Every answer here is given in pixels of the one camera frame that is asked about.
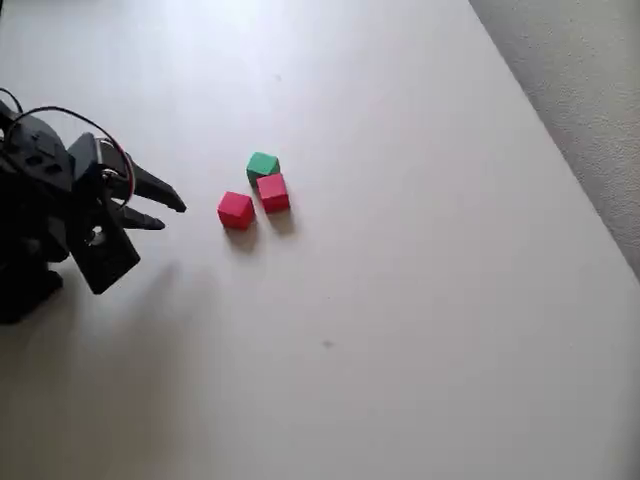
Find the green cube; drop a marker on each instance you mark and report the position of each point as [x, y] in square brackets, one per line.
[262, 164]

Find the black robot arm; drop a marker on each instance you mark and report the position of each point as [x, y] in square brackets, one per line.
[32, 200]

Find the red cube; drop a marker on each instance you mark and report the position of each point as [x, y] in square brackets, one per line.
[273, 192]
[235, 210]

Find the black camera box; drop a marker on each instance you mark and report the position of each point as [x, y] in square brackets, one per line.
[105, 260]

